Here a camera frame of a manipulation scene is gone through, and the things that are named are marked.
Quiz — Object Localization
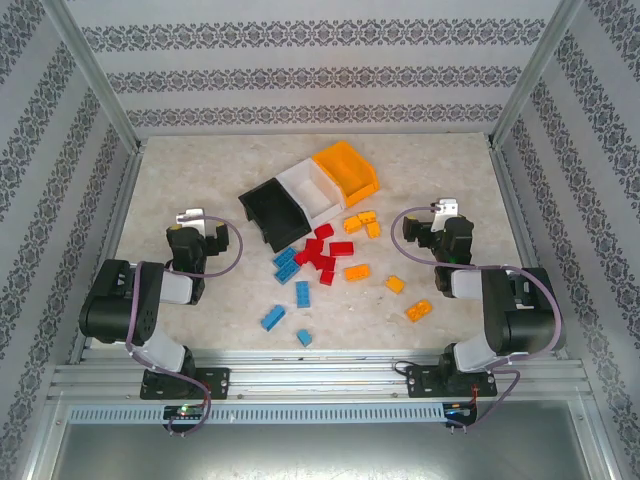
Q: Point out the black plastic bin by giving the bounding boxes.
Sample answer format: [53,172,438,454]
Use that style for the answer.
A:
[237,177,312,255]

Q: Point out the yellow plastic bin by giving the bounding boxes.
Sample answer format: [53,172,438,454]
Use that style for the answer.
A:
[311,141,380,209]

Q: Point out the white plastic bin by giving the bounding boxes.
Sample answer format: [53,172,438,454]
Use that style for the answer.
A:
[276,158,347,229]

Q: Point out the grey metal panel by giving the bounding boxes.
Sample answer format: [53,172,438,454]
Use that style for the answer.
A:
[29,399,616,480]

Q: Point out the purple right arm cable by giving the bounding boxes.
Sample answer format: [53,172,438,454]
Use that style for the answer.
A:
[391,203,564,434]

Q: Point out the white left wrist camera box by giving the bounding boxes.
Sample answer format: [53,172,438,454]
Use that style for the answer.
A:
[174,208,207,234]

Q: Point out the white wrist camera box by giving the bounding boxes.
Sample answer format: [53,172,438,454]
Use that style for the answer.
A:
[174,208,207,234]
[429,198,461,231]

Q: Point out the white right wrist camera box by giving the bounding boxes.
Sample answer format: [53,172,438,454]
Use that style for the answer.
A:
[429,198,461,231]

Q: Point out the aluminium side rail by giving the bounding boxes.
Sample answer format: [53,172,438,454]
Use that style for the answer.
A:
[67,142,146,364]
[487,142,571,361]

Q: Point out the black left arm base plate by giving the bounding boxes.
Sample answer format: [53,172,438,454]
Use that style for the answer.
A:
[139,367,231,401]

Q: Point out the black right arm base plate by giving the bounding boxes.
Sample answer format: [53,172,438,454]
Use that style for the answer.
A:
[404,363,499,400]

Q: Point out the aluminium mounting rail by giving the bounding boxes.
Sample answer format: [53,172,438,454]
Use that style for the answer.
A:
[47,349,594,401]

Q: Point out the aluminium frame post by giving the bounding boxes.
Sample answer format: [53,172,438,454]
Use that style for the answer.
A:
[487,0,584,149]
[39,0,146,154]

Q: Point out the grey slotted cable duct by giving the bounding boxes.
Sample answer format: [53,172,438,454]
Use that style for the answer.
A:
[67,403,446,425]

